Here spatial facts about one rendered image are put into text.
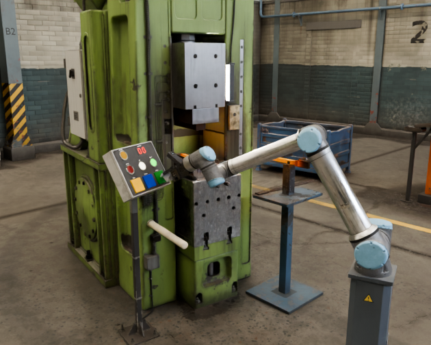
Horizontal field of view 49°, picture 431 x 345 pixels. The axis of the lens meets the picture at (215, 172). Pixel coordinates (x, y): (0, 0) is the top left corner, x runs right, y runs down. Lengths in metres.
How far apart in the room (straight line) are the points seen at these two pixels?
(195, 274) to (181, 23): 1.63
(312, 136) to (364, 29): 8.69
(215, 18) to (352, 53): 7.95
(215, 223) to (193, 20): 1.32
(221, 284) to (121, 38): 1.80
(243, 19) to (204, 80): 0.57
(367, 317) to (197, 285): 1.16
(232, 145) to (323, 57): 8.19
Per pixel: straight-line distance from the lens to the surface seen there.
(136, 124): 2.95
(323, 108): 11.39
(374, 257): 2.33
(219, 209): 3.12
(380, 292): 2.58
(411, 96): 10.37
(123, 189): 2.55
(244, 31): 3.34
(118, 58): 3.26
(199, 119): 2.98
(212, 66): 3.00
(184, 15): 3.08
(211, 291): 3.33
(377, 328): 2.67
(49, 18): 8.97
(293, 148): 2.44
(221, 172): 2.52
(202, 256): 3.17
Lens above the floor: 1.69
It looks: 14 degrees down
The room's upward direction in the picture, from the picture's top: straight up
